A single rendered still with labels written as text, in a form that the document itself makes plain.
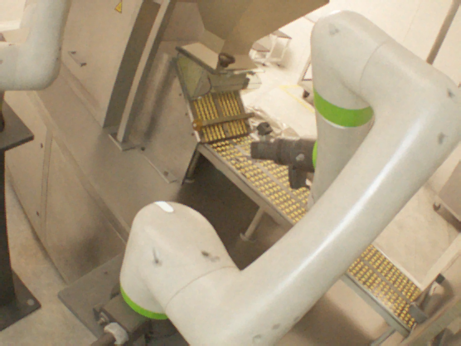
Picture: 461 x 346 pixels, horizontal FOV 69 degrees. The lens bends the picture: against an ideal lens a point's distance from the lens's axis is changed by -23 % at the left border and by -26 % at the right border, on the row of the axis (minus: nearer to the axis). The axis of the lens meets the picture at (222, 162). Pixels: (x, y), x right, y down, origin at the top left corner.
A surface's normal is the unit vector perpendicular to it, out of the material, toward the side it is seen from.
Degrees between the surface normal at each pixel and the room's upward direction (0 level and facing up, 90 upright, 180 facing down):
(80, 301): 0
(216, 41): 90
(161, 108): 90
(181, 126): 90
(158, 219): 13
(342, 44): 81
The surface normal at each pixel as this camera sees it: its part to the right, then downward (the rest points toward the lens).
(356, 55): -0.63, 0.04
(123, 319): 0.34, -0.78
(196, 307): -0.36, -0.40
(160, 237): 0.13, -0.67
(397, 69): -0.55, -0.30
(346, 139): -0.08, 0.87
